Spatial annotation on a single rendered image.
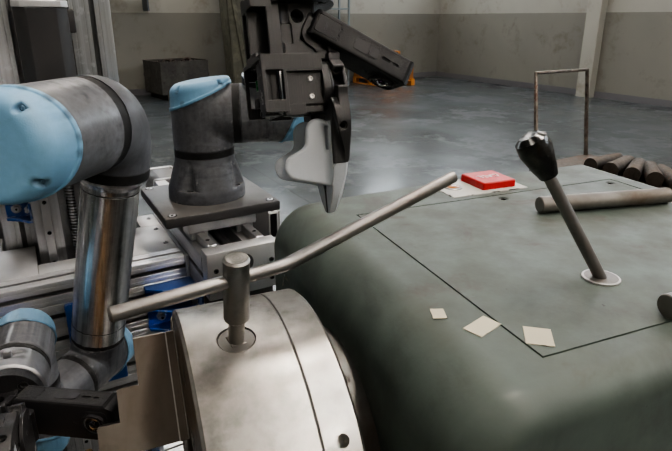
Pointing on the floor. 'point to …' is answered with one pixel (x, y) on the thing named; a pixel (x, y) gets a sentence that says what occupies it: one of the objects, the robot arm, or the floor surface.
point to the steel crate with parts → (171, 73)
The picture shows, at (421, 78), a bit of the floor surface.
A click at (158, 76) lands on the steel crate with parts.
